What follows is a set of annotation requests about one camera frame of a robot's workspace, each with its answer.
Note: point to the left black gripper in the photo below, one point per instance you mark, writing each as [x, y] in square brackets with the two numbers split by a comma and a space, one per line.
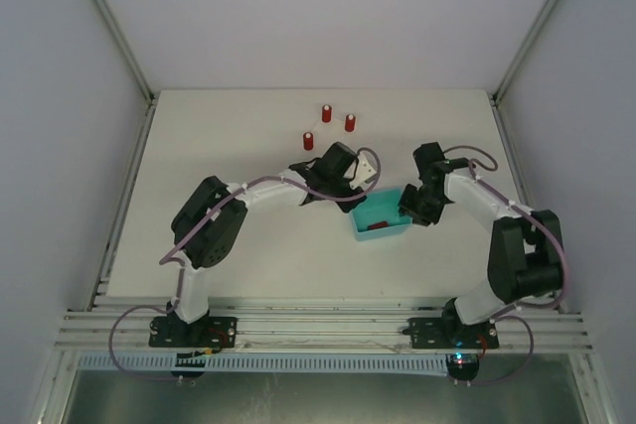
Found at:
[353, 201]

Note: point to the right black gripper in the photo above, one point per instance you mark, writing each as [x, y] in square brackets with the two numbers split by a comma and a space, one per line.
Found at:
[414, 207]

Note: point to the red spring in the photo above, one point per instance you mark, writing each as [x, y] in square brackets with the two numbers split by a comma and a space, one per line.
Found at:
[326, 113]
[308, 141]
[350, 123]
[378, 225]

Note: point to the teal plastic bin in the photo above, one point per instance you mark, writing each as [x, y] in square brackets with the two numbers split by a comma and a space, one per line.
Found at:
[379, 205]

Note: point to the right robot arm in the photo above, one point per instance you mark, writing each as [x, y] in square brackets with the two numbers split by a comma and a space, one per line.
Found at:
[526, 262]

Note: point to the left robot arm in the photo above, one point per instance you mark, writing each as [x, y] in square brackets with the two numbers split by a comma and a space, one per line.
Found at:
[208, 224]

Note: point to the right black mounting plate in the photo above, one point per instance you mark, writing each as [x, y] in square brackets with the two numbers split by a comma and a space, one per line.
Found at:
[430, 333]

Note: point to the black mounting plate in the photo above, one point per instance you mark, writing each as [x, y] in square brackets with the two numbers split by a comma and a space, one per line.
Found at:
[430, 333]
[208, 332]

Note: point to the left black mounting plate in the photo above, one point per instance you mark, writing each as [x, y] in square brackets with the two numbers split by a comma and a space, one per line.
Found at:
[208, 332]

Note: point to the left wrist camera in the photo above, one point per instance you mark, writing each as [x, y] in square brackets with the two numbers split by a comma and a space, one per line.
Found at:
[362, 171]

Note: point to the white peg base plate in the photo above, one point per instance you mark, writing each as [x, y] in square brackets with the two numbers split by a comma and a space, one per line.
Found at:
[334, 126]

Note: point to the slotted cable duct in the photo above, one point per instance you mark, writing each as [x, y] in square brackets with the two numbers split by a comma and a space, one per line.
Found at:
[418, 364]

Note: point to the left aluminium corner post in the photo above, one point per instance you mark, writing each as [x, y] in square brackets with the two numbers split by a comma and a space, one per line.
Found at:
[116, 34]

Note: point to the aluminium corner post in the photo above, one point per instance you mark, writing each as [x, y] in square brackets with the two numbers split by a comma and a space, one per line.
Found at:
[535, 30]
[116, 34]

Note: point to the right aluminium corner post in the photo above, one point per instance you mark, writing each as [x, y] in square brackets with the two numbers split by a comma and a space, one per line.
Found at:
[535, 30]

